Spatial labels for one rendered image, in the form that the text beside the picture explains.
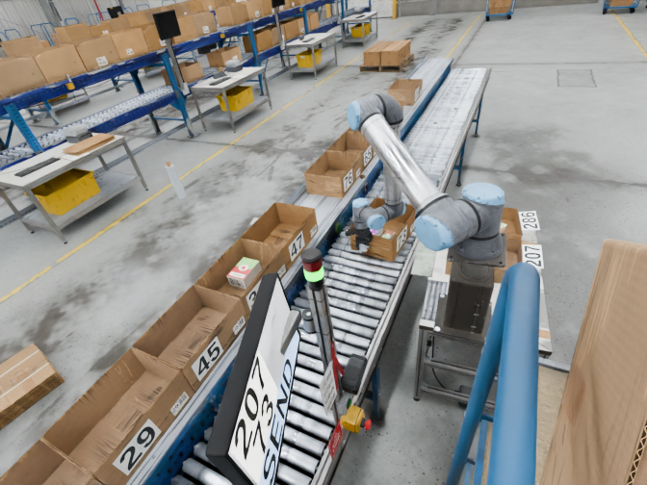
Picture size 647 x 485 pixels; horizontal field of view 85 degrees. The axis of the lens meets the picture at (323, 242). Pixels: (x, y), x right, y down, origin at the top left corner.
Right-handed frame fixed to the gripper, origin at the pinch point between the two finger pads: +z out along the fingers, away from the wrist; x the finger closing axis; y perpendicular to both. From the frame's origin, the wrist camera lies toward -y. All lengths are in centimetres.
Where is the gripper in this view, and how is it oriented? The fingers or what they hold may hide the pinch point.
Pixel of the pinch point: (359, 251)
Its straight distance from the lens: 219.5
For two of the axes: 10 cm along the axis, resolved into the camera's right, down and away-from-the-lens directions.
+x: 4.3, -6.0, 6.8
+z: 1.1, 7.8, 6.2
